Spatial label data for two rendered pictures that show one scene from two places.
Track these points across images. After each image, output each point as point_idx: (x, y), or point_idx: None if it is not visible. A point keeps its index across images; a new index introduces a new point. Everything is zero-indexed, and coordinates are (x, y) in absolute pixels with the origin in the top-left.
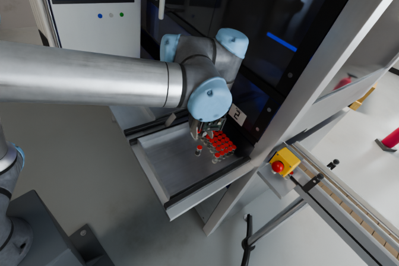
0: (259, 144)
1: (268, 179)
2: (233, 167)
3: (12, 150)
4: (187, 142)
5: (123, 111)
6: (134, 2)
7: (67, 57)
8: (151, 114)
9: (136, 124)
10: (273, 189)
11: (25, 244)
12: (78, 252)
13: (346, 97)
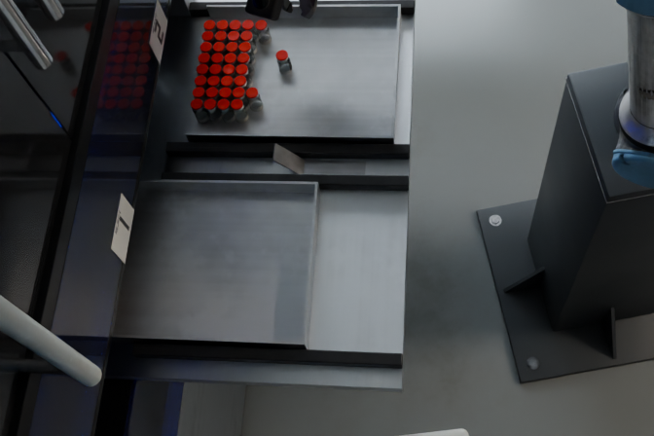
0: None
1: None
2: (243, 4)
3: (623, 110)
4: (285, 103)
5: (377, 261)
6: None
7: None
8: (317, 210)
9: (367, 205)
10: None
11: (623, 91)
12: (554, 272)
13: None
